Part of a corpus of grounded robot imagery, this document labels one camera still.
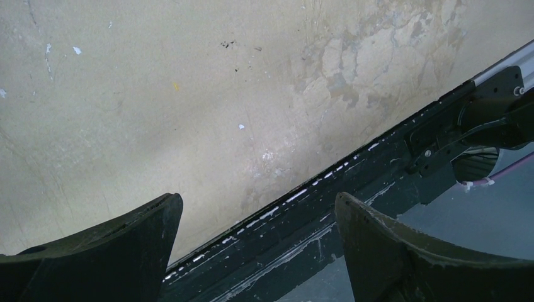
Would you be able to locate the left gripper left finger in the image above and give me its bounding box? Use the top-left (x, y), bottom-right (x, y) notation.
top-left (1, 193), bottom-right (183, 301)

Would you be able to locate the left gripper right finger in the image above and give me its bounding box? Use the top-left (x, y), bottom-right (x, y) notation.
top-left (335, 193), bottom-right (533, 301)

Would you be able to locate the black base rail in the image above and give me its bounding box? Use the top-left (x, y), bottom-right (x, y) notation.
top-left (158, 65), bottom-right (534, 302)

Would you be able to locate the aluminium table edge rail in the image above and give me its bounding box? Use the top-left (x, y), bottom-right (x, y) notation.
top-left (471, 39), bottom-right (534, 92)

